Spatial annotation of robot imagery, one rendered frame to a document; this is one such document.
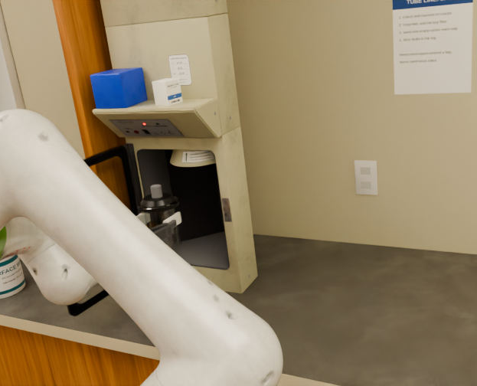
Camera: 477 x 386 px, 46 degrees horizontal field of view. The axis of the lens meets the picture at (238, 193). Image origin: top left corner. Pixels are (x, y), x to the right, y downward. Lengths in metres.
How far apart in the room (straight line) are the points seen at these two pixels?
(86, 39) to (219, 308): 1.08
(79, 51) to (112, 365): 0.87
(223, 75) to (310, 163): 0.53
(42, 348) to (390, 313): 1.02
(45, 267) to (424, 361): 0.84
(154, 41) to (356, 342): 0.91
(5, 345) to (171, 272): 1.31
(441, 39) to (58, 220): 1.24
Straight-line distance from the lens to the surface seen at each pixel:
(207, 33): 1.46
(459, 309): 1.57
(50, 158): 0.78
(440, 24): 1.71
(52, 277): 1.23
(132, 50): 1.59
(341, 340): 1.44
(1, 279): 1.93
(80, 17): 1.64
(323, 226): 1.96
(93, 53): 1.67
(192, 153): 1.59
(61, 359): 1.83
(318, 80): 1.82
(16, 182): 0.79
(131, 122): 1.53
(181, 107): 1.40
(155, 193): 1.48
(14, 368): 2.02
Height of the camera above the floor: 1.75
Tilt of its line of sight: 19 degrees down
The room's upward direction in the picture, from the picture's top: 7 degrees counter-clockwise
